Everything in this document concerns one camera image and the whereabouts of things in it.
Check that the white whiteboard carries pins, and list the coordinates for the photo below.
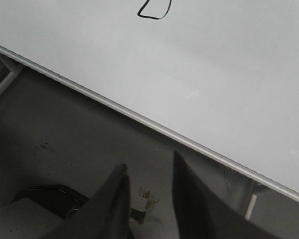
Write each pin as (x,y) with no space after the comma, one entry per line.
(223,73)

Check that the white right stand leg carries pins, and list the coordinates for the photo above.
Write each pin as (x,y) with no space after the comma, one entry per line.
(255,191)

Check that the aluminium whiteboard bottom frame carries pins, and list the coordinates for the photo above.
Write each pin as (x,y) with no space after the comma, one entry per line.
(154,125)

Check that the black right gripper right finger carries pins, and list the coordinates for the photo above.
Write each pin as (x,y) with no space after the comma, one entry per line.
(200,214)

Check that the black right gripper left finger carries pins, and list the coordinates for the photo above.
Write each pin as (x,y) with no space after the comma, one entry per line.
(105,216)

